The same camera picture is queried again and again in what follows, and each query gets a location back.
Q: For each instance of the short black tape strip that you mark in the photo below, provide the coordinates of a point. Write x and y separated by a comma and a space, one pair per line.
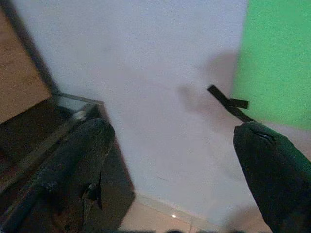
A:
241, 104

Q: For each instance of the green wall sheet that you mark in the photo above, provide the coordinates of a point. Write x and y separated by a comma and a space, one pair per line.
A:
279, 60

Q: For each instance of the dark cabinet with metal edge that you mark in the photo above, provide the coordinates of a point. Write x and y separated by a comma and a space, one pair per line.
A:
24, 131

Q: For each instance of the brown cardboard box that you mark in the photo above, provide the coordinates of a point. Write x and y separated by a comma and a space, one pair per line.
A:
17, 72

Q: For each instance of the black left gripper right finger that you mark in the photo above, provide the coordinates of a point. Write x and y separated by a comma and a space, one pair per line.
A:
274, 170

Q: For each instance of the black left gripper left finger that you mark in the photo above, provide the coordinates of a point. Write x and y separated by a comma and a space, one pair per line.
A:
73, 165

